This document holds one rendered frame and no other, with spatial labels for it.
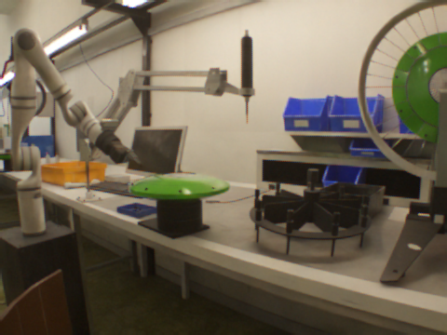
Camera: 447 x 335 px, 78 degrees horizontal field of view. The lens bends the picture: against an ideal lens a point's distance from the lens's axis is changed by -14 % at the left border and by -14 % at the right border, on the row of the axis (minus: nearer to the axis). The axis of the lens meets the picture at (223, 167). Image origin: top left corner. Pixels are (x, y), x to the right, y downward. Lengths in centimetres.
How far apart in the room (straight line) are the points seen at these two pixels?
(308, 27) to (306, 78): 28
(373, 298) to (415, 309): 8
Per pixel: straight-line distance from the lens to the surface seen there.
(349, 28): 170
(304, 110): 170
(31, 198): 125
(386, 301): 67
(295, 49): 179
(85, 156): 146
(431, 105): 95
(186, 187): 86
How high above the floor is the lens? 123
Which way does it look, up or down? 7 degrees down
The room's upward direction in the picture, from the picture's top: straight up
